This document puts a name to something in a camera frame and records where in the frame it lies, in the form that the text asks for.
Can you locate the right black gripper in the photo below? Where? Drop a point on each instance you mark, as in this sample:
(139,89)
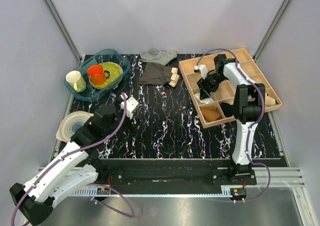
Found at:
(203,83)

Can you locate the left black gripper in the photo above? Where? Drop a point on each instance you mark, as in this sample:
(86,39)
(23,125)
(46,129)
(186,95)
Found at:
(130,127)

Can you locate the white underwear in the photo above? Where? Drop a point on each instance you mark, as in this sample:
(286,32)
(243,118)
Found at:
(203,101)

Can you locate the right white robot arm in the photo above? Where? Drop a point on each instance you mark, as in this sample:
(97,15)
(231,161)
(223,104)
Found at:
(248,109)

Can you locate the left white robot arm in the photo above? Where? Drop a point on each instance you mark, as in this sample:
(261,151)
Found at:
(76,166)

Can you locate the rolled tan underwear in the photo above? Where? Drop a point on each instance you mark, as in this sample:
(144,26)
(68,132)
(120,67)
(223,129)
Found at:
(210,114)

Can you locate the rolled black underwear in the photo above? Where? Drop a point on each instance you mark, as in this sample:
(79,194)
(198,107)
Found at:
(228,109)

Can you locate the dark grey underwear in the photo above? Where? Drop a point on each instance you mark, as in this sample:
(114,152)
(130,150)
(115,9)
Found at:
(159,75)

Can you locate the striped grey underwear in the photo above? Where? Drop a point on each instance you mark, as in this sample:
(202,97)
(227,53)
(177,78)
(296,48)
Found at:
(158,56)

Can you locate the rolled beige underwear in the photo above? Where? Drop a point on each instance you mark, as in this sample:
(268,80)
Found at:
(269,101)

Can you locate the wooden compartment tray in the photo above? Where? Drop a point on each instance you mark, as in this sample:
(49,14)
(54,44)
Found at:
(226,91)

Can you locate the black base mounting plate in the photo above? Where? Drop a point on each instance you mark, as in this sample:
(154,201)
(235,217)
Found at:
(212,171)

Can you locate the blue transparent plastic bin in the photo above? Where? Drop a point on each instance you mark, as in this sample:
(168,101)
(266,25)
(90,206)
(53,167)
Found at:
(91,94)

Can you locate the yellow-green dotted plate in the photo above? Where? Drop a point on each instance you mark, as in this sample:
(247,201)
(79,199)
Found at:
(115,75)

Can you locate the orange mug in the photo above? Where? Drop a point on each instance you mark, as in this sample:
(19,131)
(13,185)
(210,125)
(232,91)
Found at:
(97,74)

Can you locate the cream stacked bowls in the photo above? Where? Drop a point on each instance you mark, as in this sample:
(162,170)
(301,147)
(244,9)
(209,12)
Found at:
(70,124)

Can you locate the cream yellow mug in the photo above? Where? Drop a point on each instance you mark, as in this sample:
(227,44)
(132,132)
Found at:
(76,81)

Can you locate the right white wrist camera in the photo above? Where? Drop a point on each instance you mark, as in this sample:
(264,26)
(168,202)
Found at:
(201,69)

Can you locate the aluminium front rail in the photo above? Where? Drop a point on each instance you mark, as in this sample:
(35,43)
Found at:
(274,177)

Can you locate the right aluminium frame post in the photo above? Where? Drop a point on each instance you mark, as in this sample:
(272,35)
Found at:
(274,23)

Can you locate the aluminium frame post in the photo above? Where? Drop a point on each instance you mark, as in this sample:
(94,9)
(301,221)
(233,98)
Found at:
(63,30)
(274,23)

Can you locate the left aluminium frame post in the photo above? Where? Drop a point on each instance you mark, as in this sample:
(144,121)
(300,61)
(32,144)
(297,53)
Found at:
(63,30)

